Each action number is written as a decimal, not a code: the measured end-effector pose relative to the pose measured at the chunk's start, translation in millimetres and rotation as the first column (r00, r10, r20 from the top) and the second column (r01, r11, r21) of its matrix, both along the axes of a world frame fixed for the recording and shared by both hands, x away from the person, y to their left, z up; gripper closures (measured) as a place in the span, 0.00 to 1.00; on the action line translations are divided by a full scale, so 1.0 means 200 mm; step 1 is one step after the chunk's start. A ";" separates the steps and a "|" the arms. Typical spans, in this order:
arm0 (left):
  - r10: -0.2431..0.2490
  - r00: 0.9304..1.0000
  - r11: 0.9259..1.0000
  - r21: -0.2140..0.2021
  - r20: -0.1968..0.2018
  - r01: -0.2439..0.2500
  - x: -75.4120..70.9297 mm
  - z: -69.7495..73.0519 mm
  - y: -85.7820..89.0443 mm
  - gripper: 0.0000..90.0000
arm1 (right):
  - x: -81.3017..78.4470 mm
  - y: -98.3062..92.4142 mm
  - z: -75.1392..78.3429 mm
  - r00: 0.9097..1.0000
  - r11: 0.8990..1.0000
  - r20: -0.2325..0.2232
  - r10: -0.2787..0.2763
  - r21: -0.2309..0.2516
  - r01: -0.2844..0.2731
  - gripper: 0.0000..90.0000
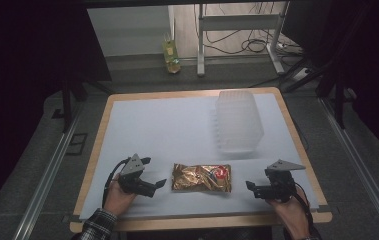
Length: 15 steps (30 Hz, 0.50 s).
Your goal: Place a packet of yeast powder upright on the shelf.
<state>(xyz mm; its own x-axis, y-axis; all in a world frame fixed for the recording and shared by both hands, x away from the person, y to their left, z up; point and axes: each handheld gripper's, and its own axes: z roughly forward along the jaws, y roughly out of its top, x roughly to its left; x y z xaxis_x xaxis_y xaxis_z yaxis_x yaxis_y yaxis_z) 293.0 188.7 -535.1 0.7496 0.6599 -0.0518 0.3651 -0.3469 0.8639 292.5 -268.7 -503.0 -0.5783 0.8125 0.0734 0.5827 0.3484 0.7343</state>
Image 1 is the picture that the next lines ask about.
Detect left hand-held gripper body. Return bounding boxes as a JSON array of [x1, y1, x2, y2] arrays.
[[117, 153, 157, 198]]

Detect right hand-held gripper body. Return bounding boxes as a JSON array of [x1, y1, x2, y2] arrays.
[[255, 159, 306, 203]]

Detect golden foil snack packet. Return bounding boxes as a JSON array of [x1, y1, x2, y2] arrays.
[[171, 162, 233, 194]]

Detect person's right hand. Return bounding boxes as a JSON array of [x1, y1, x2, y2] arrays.
[[266, 187, 311, 239]]

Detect person's left hand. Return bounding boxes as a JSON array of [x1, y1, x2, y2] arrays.
[[103, 174, 137, 217]]

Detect white table mat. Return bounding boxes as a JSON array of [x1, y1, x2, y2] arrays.
[[78, 92, 321, 221]]

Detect wooden table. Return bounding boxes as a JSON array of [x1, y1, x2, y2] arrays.
[[69, 86, 333, 234]]

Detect clear plastic container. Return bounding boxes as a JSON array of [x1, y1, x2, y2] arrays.
[[214, 89, 265, 155]]

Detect black metal stand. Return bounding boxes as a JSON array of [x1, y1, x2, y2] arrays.
[[51, 78, 115, 134], [281, 56, 358, 130]]

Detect yellow green bottle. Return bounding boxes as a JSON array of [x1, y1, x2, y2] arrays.
[[162, 32, 182, 75]]

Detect white power strip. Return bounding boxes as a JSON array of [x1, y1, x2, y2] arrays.
[[275, 40, 303, 56]]

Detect white panel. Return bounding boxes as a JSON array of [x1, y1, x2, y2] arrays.
[[86, 4, 176, 58]]

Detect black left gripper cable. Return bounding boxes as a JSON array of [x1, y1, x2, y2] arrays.
[[101, 157, 131, 209]]

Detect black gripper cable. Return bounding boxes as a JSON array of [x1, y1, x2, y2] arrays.
[[101, 157, 131, 209], [293, 182, 315, 234]]

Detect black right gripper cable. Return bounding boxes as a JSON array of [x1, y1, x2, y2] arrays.
[[293, 182, 315, 234]]

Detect aluminium rail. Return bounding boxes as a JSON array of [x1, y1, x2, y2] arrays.
[[318, 97, 379, 239], [11, 109, 83, 240]]

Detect black floor cables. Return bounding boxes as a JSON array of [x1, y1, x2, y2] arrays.
[[193, 3, 303, 58]]

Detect white metal desk frame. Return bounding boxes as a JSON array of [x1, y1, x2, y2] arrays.
[[196, 2, 291, 77]]

